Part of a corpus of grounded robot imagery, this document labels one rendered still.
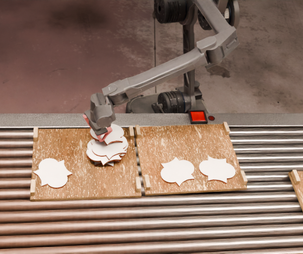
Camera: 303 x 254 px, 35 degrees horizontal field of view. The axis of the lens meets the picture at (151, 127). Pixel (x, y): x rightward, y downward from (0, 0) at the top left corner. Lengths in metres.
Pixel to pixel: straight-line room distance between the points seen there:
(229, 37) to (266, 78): 2.31
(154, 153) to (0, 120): 0.66
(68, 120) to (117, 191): 0.44
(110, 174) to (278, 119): 0.86
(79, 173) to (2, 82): 1.90
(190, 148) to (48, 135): 0.59
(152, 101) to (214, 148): 1.23
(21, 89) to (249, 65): 1.83
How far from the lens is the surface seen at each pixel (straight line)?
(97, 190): 1.84
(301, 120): 2.35
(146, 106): 3.17
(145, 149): 1.99
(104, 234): 1.76
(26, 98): 3.55
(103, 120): 1.70
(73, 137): 2.01
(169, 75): 1.72
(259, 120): 2.27
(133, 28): 4.24
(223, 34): 1.74
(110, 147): 1.90
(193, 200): 1.89
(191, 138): 2.07
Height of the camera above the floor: 2.43
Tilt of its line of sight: 46 degrees down
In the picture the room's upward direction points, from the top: 10 degrees clockwise
